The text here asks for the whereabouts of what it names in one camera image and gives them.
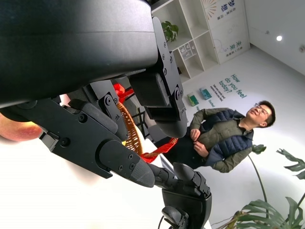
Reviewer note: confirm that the red ribbon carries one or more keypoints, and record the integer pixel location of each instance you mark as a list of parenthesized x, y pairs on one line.
[(157, 151)]

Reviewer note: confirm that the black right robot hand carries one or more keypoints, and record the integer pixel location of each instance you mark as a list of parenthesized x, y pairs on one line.
[(186, 205)]

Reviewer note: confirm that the round ceiling light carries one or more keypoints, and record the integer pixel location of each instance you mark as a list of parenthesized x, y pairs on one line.
[(279, 38)]

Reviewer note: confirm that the large monstera plant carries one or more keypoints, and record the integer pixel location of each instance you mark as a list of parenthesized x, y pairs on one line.
[(269, 212)]

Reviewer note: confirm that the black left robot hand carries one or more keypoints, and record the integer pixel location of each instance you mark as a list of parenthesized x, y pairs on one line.
[(71, 47)]

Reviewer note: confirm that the man in quilted vest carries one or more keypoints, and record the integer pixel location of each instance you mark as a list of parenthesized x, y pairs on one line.
[(226, 133)]

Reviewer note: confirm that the green wall card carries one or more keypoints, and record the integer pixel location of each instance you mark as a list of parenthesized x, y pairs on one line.
[(192, 99)]

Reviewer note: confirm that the brown wicker basket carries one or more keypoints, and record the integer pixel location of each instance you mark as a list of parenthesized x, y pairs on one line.
[(133, 133)]

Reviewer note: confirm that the white wall poster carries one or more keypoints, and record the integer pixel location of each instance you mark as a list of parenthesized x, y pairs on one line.
[(228, 28)]

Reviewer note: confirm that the red apple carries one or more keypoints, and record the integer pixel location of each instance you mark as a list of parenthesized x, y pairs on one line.
[(16, 131)]

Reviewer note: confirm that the small green shelf plant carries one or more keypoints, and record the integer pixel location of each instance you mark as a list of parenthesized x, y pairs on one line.
[(170, 31)]

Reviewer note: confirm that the white cube shelf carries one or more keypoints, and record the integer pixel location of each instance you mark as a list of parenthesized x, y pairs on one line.
[(190, 31)]

